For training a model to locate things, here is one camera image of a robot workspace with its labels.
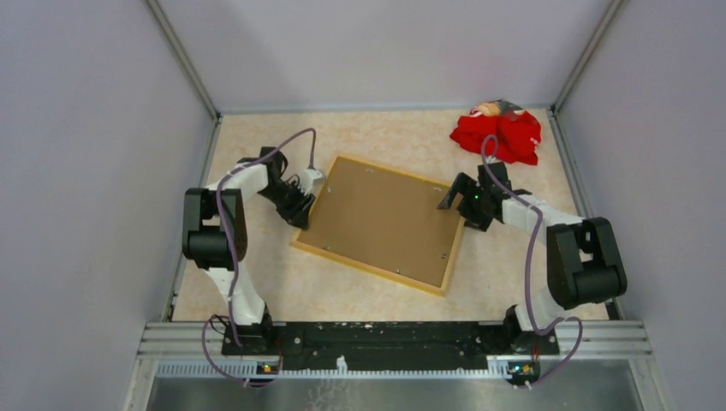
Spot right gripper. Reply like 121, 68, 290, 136
436, 171, 491, 231

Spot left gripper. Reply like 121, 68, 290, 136
258, 180, 317, 230

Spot brown backing board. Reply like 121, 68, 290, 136
297, 158, 463, 289

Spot yellow wooden picture frame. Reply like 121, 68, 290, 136
291, 154, 468, 298

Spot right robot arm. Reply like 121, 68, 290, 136
437, 163, 628, 353

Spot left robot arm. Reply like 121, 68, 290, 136
181, 146, 326, 354

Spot red cloth doll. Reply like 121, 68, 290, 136
449, 99, 542, 166

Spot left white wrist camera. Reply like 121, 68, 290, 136
298, 167, 326, 194

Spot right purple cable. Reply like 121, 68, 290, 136
480, 134, 584, 388

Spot purple cable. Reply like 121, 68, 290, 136
202, 127, 318, 389
480, 134, 584, 388

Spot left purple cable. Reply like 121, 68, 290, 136
202, 127, 318, 389

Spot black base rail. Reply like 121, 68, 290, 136
221, 321, 560, 372

